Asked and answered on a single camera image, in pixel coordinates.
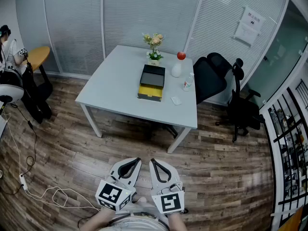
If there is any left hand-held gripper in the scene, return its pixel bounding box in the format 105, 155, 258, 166
95, 157, 142, 213

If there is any small white packet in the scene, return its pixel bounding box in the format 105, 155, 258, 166
170, 95, 183, 106

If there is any person's left forearm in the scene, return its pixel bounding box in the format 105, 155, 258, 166
81, 207, 116, 231

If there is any black cable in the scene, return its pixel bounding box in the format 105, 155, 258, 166
0, 103, 38, 196

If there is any white round vase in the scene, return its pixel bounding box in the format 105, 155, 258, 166
170, 62, 182, 78

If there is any person's white printed shirt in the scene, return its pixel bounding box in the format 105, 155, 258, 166
98, 210, 170, 231

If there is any person's right forearm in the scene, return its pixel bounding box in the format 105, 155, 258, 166
166, 212, 188, 231

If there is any round wooden table black base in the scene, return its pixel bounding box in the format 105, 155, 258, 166
22, 46, 54, 103

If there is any peach flower bouquet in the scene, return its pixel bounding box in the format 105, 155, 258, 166
141, 32, 166, 57

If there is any black box yellow drawer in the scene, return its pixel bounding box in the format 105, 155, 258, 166
137, 64, 167, 103

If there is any white cable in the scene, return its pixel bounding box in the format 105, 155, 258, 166
2, 112, 102, 211

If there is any clear bottle red label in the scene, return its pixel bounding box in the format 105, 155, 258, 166
182, 72, 195, 92

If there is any white paper sign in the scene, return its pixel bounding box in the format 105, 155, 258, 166
242, 5, 267, 35

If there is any black office chair with headrest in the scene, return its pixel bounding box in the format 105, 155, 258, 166
206, 52, 265, 144

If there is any small potted green plant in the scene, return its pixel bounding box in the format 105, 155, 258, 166
146, 49, 164, 66

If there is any orange chair white frame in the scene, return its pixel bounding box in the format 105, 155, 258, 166
271, 205, 305, 231

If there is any white power strip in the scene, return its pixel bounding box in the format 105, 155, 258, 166
18, 174, 29, 191

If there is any white shelf black grid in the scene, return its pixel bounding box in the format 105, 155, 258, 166
262, 78, 308, 231

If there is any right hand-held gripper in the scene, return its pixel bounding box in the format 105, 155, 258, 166
149, 158, 186, 215

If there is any black mesh office chair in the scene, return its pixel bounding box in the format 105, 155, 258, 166
193, 56, 228, 105

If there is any white round device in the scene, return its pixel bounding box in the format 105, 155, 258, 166
0, 84, 25, 104

